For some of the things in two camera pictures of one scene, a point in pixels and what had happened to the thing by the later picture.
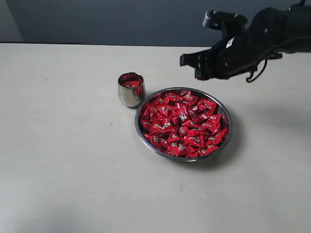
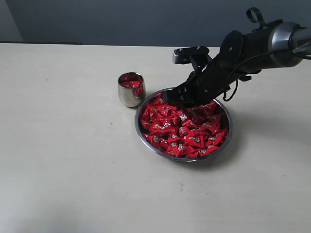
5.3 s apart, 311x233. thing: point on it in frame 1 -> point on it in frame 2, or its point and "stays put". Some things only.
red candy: [130, 79] stays put
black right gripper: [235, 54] -> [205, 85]
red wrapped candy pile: [183, 123] stays put
